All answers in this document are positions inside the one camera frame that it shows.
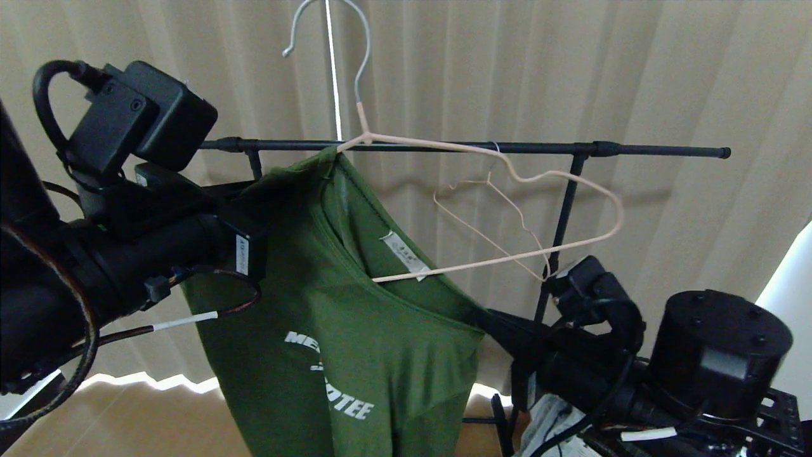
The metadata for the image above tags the green sleeveless shirt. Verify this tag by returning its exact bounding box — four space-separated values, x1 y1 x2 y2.
181 147 486 457

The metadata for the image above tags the pale grey garment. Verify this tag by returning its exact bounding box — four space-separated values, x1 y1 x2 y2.
517 394 600 457

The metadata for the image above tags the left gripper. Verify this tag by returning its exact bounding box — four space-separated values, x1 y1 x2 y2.
89 183 268 307

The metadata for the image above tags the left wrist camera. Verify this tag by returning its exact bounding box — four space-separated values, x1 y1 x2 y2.
67 60 218 185

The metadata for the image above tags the pink clothes hanger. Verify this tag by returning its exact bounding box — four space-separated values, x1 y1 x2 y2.
282 0 625 283
433 143 553 281

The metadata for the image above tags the black clothes rack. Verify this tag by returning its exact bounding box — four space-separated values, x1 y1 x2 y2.
200 136 731 457

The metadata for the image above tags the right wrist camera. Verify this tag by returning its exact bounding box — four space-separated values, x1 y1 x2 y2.
549 256 645 343

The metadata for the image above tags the beige curtain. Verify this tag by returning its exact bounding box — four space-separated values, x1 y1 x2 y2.
0 0 812 407

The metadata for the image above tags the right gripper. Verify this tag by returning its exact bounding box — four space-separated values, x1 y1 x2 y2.
511 345 640 424

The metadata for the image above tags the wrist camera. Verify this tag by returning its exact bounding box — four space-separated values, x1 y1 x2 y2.
549 256 645 343
67 60 218 185

